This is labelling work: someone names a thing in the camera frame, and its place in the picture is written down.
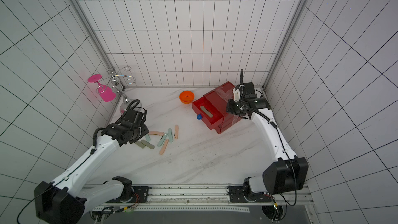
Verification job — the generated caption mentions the peach knife upright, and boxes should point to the peach knife upright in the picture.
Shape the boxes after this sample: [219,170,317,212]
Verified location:
[174,125,179,140]

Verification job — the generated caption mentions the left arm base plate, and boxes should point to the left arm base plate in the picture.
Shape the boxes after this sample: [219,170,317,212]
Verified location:
[106,186,150,205]

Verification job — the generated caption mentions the red top drawer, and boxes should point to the red top drawer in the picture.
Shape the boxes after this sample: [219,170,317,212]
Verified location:
[192,97,227,130]

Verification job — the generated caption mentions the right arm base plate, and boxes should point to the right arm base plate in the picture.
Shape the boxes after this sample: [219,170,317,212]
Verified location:
[227,186,272,203]

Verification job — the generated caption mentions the chrome glass rack stand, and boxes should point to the chrome glass rack stand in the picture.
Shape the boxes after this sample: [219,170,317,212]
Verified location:
[107,66,136,114]

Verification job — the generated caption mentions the peach knife lower diagonal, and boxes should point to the peach knife lower diagonal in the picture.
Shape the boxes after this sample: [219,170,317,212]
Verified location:
[159,139,169,155]

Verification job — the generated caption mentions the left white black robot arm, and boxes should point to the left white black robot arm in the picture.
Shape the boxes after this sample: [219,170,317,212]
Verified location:
[33,108,149,224]

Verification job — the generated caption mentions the pink wine glass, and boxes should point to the pink wine glass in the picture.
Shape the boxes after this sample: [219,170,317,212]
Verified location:
[88,74,116,102]

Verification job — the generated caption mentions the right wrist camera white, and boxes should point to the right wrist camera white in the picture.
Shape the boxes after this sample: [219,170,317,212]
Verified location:
[233,87,241,102]

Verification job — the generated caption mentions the orange bowl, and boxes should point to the orange bowl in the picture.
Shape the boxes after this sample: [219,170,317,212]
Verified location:
[179,91,195,104]

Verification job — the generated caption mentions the mint knife upright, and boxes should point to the mint knife upright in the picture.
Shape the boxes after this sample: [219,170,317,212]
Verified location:
[168,128,174,143]

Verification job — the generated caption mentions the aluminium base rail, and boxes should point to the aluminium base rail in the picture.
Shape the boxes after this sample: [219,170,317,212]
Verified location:
[63,183,314,214]

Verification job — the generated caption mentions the red three-drawer cabinet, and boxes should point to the red three-drawer cabinet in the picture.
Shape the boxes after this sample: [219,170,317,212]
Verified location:
[204,82,241,134]

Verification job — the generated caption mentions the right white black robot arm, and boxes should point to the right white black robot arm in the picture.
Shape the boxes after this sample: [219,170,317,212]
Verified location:
[227,82,309,195]

